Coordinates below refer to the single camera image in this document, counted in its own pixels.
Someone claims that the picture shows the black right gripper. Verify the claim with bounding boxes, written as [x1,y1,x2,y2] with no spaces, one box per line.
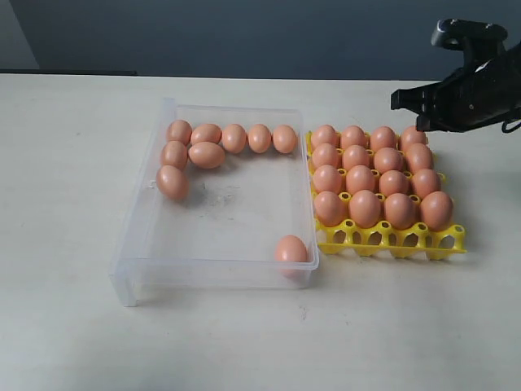
[390,48,520,133]

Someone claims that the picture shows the brown egg placed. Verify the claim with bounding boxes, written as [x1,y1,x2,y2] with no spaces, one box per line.
[310,125,339,150]
[420,191,453,231]
[370,125,397,152]
[339,125,368,150]

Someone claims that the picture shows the brown egg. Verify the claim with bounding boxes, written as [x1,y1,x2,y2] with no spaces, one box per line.
[379,170,409,197]
[374,147,404,174]
[221,124,247,154]
[342,145,370,171]
[166,120,193,146]
[312,165,343,194]
[190,123,221,145]
[311,143,343,169]
[155,165,189,200]
[273,125,298,154]
[247,124,272,154]

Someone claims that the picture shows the yellow plastic egg tray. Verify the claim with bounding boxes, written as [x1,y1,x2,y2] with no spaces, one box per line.
[306,132,466,260]

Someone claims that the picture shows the brown egg front right corner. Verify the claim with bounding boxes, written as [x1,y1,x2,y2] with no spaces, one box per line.
[275,235,308,281]

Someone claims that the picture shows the clear plastic bin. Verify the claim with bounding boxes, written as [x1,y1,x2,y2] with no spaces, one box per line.
[109,99,320,306]

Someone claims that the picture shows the black object behind table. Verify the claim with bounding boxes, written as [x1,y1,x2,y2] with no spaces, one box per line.
[0,69,138,77]

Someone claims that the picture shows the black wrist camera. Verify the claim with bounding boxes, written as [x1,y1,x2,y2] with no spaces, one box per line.
[431,19,508,69]

